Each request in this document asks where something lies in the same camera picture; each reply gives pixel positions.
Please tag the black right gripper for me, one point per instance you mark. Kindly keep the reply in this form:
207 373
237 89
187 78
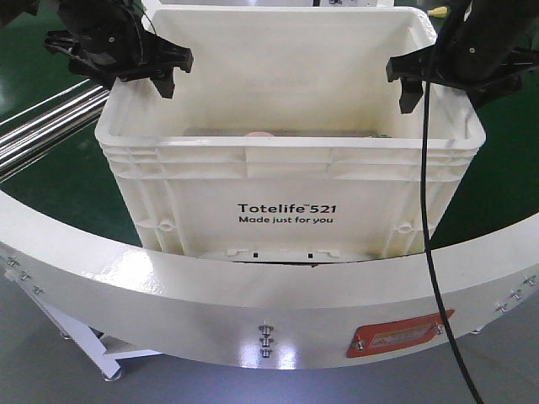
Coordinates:
475 52

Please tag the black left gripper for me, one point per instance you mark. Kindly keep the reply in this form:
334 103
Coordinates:
106 40

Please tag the pink plush peach toy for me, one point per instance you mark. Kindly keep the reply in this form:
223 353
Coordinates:
259 133

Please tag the white plastic tote box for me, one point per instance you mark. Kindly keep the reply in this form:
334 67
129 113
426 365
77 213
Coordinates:
346 176

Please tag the small yellow plush toy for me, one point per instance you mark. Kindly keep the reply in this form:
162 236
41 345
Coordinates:
439 12

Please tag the chrome metal roller bars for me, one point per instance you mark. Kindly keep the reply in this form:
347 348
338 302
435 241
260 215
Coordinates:
30 141

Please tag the orange warning label plate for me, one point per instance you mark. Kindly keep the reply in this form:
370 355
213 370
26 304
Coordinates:
387 337

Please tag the white conveyor support leg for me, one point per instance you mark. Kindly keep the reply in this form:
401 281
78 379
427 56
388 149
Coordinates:
104 351

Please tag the white curved conveyor guard rail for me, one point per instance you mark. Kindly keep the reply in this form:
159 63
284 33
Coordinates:
251 315

